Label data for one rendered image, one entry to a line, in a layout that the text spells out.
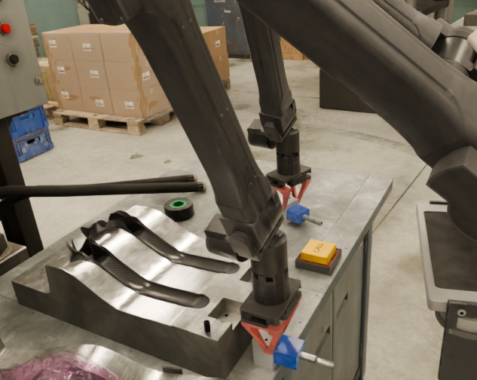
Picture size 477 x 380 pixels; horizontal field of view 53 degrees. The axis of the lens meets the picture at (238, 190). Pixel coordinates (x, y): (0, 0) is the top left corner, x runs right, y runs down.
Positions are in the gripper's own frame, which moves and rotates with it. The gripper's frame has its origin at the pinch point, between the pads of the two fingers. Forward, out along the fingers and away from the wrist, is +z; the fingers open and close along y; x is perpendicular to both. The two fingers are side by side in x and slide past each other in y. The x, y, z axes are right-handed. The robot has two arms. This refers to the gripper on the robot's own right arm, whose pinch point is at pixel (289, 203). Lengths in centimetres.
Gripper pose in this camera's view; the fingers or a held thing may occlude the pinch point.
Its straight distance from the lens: 123.8
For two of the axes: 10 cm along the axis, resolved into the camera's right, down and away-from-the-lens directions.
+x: 6.6, 2.8, -6.9
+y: -7.4, 3.4, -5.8
